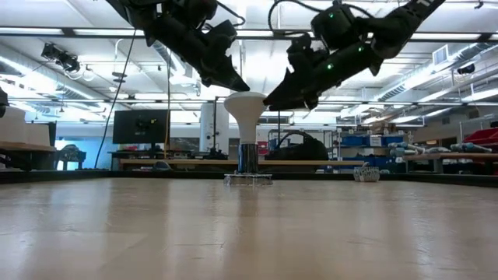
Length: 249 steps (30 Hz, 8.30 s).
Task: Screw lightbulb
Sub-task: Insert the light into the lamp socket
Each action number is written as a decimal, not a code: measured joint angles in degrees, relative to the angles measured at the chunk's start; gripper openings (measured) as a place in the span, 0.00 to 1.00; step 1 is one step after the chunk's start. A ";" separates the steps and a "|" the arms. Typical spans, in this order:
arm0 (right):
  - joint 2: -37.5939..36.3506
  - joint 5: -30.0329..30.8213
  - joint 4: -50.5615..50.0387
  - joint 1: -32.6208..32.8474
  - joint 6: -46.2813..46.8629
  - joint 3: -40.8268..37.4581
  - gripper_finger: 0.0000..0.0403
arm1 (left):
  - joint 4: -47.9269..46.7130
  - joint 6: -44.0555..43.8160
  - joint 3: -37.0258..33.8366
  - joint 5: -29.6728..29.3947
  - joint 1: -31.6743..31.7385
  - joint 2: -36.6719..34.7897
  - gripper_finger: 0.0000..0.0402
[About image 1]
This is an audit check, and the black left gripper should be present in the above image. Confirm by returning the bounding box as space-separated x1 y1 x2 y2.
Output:
146 15 251 93

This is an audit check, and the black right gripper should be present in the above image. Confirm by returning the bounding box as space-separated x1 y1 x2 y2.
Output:
263 37 384 112

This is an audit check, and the white mushroom-shaped lightbulb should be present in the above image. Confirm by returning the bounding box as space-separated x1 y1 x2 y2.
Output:
223 91 268 145

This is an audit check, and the chrome socket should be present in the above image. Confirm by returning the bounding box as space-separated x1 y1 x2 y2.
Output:
223 142 273 187

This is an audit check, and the black duffel bag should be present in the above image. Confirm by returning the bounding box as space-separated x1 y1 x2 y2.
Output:
265 131 330 161

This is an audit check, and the beige wooden desk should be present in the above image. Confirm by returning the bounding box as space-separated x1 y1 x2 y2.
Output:
119 158 365 172

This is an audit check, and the metal shelf with blue bins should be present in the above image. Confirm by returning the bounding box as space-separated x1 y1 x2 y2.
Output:
332 130 409 174

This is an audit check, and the black computer monitor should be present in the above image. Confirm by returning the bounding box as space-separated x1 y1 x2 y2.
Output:
112 109 171 145

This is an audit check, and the blue white patterned cup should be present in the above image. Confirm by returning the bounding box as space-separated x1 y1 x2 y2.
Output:
352 166 381 183

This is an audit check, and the grey blue rolled bundle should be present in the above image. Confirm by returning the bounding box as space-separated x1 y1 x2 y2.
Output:
388 142 425 156
451 142 493 153

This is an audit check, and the white ceiling air vent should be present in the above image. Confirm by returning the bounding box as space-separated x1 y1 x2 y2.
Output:
432 44 451 67

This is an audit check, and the wooden workbench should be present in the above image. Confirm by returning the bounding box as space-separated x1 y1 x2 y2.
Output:
402 152 498 174

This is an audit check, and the black overhead light bar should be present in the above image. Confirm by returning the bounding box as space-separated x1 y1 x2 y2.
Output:
0 26 498 43

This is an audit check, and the red storage bin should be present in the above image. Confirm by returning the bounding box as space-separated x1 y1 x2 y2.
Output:
462 128 498 147

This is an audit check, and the small pale cardboard box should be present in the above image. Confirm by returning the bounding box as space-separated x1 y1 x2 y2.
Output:
25 123 51 147

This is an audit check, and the wooden side table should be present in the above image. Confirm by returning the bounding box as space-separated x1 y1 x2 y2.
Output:
0 142 58 171

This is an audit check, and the large pale cardboard box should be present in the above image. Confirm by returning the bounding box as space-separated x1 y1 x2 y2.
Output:
0 107 26 144

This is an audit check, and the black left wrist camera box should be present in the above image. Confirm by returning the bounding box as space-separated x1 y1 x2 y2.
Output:
205 19 238 59

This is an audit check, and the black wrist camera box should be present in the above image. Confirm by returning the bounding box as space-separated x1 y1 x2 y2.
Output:
205 19 238 59
286 33 324 73

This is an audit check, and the thin black metal frame stand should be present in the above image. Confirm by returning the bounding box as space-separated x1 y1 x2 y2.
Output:
212 96 282 145

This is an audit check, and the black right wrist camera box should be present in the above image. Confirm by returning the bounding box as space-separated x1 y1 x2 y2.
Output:
286 33 324 73

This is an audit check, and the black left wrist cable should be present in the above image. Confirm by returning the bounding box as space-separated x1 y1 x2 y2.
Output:
216 0 247 27

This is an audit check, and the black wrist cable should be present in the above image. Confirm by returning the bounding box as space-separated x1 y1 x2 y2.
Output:
216 0 247 27
267 0 377 37

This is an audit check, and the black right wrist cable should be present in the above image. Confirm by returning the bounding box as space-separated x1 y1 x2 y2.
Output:
267 0 377 37

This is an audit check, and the silver ceiling air duct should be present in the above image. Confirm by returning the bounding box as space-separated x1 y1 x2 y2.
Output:
373 40 498 103
0 42 114 102

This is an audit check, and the long black hanging cable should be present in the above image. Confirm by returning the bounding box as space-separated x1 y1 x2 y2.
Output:
94 29 137 170

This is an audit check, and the black ceiling-mounted camera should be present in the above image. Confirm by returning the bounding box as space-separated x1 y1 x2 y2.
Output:
41 42 82 74

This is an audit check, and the black aluminium rig frame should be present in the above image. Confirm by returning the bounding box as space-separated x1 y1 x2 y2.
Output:
0 170 498 189

